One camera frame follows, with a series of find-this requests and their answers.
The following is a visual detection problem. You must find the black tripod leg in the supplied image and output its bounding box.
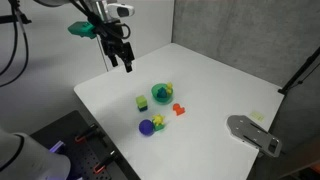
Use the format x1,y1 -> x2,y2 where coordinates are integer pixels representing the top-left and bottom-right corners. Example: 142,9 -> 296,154
277,45 -> 320,96

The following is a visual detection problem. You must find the orange toy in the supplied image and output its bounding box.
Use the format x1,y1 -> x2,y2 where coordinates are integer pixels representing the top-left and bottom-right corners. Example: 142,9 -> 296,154
172,102 -> 187,117

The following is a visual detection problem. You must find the green bowl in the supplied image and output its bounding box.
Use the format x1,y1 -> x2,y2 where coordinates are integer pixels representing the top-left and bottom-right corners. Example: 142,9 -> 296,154
150,82 -> 175,105

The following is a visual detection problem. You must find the small yellow toy figure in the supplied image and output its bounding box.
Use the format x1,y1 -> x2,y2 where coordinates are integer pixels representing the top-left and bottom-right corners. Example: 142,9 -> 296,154
165,81 -> 174,96

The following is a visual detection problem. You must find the yellow star toy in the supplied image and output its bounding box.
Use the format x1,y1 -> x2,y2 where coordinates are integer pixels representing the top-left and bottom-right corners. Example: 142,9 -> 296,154
151,113 -> 166,126

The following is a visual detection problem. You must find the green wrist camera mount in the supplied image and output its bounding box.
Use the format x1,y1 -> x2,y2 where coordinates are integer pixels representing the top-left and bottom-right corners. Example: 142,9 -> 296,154
67,21 -> 98,40

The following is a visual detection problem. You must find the pale yellow sticker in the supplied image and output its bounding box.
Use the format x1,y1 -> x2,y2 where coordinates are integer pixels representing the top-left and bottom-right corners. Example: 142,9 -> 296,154
249,111 -> 266,122

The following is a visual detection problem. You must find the black orange-handled clamp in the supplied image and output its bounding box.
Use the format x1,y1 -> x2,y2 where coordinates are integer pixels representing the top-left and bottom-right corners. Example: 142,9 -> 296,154
74,123 -> 100,144
92,150 -> 120,175

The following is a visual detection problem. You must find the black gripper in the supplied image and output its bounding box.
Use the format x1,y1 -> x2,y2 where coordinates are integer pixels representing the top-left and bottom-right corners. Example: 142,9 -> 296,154
95,20 -> 135,74

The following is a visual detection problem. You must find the purple ball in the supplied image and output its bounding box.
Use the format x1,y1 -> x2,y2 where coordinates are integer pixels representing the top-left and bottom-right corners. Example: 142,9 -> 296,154
138,119 -> 155,136

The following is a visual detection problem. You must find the small green block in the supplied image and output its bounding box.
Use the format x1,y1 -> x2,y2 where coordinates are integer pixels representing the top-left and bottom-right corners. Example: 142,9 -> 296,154
153,122 -> 166,132

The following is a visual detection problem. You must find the black perforated breadboard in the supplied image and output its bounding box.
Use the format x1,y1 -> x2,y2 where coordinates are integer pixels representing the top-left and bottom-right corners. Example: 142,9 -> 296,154
29,110 -> 142,180

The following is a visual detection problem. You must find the light green cube block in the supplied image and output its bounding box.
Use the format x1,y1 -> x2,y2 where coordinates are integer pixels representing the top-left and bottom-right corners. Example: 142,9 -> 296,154
135,94 -> 149,110

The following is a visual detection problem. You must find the blue toy figure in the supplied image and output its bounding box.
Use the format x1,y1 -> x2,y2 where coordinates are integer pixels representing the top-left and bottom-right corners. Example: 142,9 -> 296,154
155,86 -> 169,100

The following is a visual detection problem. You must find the grey metal mounting plate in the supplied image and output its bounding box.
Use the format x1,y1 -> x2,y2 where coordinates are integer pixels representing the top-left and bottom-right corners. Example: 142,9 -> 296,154
226,114 -> 283,158

